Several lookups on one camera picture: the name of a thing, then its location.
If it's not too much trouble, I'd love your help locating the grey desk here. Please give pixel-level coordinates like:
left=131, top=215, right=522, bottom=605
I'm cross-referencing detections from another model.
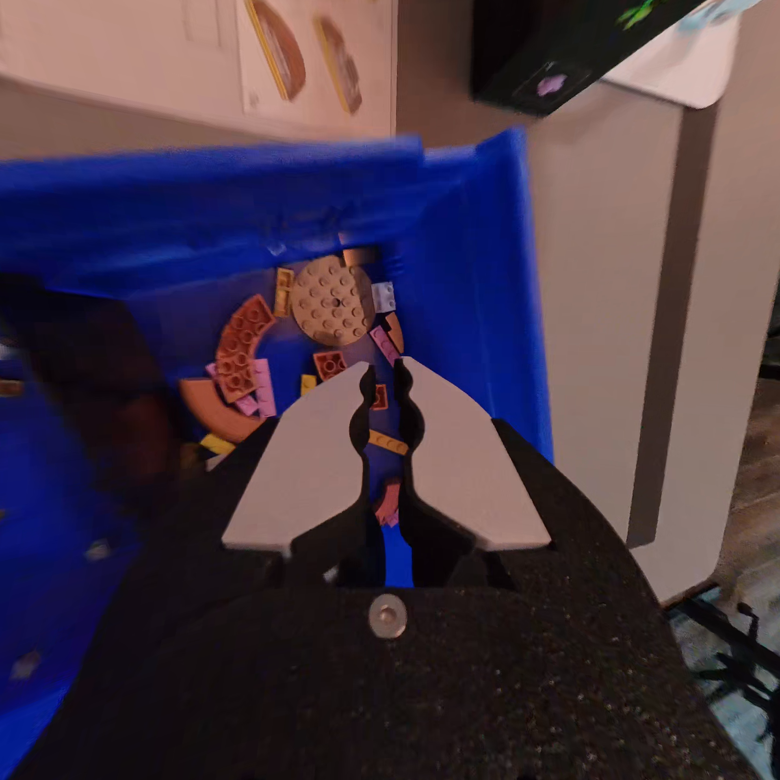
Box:
left=0, top=0, right=780, bottom=607

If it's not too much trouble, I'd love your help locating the dark building set box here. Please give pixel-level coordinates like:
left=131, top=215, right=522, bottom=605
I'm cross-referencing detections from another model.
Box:
left=471, top=0, right=735, bottom=118

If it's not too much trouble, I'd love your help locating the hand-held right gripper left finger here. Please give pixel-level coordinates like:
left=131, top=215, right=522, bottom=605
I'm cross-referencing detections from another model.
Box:
left=222, top=362, right=374, bottom=557

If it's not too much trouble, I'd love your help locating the blue plastic bin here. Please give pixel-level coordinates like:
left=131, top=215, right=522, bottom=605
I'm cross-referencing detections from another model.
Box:
left=0, top=128, right=557, bottom=759

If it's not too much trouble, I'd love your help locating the open building instruction booklet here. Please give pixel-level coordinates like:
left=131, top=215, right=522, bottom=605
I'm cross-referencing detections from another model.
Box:
left=0, top=0, right=398, bottom=139

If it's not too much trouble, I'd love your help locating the black office chair base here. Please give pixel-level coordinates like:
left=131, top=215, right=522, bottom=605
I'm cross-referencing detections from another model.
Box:
left=668, top=583, right=780, bottom=738

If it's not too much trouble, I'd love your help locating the pile of bricks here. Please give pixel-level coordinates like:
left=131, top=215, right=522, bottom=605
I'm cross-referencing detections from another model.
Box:
left=177, top=248, right=410, bottom=531

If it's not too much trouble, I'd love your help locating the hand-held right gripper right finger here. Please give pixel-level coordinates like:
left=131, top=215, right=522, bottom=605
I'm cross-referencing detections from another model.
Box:
left=400, top=357, right=552, bottom=557

